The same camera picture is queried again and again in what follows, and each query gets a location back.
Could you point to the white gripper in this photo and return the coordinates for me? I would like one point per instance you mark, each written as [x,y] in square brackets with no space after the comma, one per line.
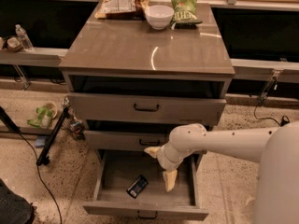
[163,158]

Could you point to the blue rxbar snack bar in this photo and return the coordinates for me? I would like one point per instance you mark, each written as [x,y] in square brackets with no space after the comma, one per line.
[135,189]

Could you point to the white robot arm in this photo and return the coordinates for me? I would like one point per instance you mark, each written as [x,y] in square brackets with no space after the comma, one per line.
[275,149]

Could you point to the grey bottom drawer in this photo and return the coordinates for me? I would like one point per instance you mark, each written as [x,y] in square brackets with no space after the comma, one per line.
[120,169]

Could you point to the grey drawer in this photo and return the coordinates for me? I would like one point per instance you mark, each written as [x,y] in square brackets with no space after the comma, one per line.
[146,109]
[120,169]
[124,140]

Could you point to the grey middle drawer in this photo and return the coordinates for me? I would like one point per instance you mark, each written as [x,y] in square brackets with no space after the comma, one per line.
[124,140]

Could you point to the grey top drawer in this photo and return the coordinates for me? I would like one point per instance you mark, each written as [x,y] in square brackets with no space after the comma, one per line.
[146,109]

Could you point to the grey drawer cabinet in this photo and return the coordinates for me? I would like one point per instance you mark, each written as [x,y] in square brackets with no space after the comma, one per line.
[131,58]

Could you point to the small can on floor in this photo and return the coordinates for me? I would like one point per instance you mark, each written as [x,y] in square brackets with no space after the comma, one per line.
[76,127]

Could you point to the black tripod leg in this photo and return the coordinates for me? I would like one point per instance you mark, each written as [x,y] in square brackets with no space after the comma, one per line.
[43,158]

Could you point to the green white cloth bundle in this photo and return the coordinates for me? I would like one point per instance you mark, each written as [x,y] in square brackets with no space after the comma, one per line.
[44,115]

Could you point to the black power adapter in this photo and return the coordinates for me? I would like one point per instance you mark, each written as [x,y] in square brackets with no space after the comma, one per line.
[284,120]

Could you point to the white bowl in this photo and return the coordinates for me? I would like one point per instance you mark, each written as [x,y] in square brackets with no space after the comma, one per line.
[159,16]

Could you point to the green chip bag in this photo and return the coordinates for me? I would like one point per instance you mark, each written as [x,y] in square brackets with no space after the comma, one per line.
[184,13]

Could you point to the person leg in jeans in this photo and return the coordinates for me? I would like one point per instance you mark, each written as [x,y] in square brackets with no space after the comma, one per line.
[14,209]

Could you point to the brown chip bag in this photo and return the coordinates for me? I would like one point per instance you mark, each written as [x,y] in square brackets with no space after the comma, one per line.
[122,9]

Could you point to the clear water bottle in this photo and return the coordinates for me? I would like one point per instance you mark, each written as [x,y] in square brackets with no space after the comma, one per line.
[24,38]

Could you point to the small bowl on ledge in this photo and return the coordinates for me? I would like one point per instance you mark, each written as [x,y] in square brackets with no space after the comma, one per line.
[11,44]

